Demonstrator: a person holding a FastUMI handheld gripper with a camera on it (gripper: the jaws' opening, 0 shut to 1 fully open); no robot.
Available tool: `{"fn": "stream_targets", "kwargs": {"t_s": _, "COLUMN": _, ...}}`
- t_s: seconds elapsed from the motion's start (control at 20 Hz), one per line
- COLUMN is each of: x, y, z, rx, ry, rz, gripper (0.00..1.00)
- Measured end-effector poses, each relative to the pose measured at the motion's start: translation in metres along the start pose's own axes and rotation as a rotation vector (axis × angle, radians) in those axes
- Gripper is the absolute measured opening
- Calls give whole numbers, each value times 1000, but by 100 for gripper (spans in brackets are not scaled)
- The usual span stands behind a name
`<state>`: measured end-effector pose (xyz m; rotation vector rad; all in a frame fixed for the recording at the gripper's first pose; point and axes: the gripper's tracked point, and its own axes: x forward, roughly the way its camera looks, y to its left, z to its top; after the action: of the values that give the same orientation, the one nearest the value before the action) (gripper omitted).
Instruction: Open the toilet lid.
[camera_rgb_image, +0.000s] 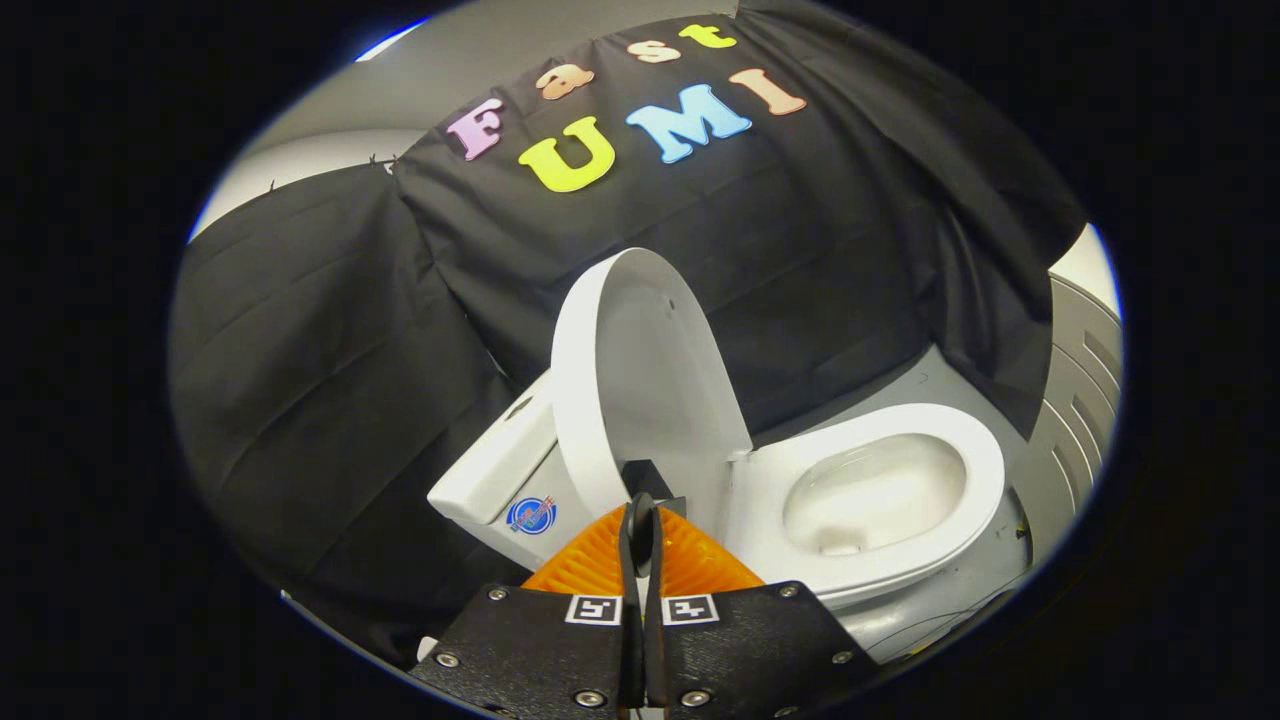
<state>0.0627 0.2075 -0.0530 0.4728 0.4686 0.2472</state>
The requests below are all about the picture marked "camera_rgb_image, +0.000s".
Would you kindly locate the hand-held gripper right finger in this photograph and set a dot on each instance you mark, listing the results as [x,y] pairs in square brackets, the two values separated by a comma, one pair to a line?
[740,650]

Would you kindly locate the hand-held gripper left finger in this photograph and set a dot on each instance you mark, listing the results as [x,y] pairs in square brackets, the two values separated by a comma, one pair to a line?
[540,650]

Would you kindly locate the round black lid pull tab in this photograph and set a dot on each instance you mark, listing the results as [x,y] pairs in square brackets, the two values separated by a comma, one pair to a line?
[645,478]

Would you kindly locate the white toilet lid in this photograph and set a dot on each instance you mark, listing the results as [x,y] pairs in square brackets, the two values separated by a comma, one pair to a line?
[650,380]

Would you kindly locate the white toilet seat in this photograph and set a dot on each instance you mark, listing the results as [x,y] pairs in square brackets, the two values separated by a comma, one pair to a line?
[965,450]

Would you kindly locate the white slotted cabinet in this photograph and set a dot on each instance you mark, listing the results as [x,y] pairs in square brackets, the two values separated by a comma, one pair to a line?
[1085,400]

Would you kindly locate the black backdrop cloth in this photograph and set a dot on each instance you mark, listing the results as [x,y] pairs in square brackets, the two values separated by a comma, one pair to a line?
[320,380]

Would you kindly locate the white toilet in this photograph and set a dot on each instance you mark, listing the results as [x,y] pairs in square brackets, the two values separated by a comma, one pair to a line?
[500,470]

